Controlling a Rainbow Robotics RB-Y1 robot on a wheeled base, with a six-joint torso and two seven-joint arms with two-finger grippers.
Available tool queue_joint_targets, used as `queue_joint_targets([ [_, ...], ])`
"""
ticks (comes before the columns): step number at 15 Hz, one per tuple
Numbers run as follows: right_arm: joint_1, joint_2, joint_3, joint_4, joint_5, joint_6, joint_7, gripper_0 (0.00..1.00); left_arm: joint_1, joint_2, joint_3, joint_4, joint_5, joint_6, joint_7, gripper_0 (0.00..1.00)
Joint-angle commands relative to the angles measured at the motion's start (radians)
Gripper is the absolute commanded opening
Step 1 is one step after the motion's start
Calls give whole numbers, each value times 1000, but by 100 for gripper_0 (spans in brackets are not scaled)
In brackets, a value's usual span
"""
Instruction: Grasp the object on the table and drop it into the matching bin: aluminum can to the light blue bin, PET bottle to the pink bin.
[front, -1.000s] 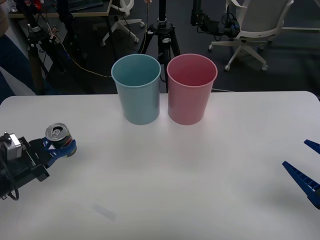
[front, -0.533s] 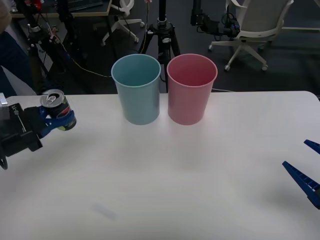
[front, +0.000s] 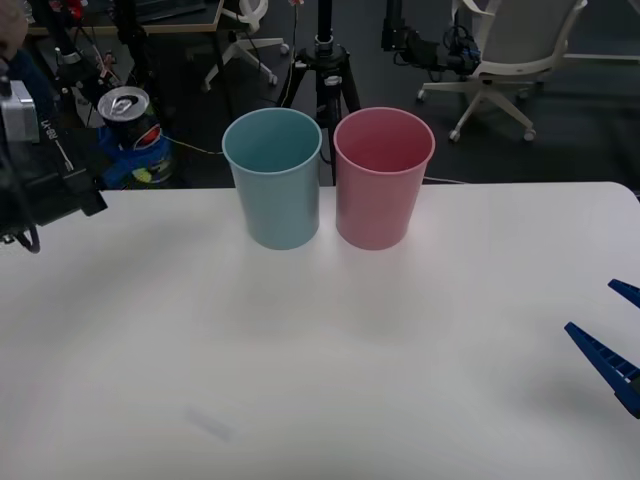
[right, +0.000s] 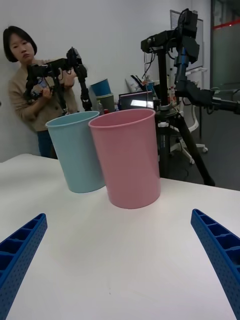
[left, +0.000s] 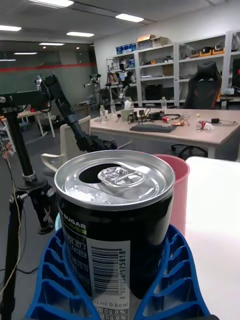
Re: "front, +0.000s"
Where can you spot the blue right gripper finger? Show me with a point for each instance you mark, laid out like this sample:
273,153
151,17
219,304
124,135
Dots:
607,362
629,291

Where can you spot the pink plastic bin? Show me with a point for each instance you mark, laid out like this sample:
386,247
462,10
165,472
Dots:
375,205

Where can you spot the white office chair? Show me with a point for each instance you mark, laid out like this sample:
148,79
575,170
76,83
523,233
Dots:
515,45
250,40

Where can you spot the wooden edged desk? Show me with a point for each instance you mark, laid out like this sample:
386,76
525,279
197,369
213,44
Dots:
170,22

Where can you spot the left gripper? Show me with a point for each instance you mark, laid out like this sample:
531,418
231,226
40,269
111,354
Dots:
45,175

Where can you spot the black camera tripod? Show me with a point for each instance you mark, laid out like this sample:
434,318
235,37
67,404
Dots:
325,60

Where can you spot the pale blue plastic bin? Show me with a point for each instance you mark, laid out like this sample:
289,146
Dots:
277,200

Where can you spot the black stand pole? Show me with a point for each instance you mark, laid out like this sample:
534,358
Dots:
137,55

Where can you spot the black device on stand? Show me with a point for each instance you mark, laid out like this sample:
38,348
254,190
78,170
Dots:
415,42

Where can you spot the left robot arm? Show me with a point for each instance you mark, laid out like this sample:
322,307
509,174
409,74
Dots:
17,112

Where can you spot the dark blue drink can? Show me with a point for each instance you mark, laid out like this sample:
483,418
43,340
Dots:
123,105

